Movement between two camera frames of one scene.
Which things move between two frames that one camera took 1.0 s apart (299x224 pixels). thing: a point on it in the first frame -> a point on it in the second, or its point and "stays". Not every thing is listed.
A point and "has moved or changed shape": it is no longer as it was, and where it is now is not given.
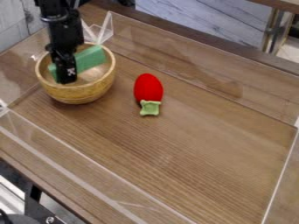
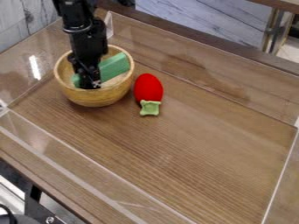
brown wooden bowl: (91, 84) -> (95, 96)
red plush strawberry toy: (148, 91) stays
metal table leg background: (279, 24) stays
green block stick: (88, 59) has moved or changed shape
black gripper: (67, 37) -> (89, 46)
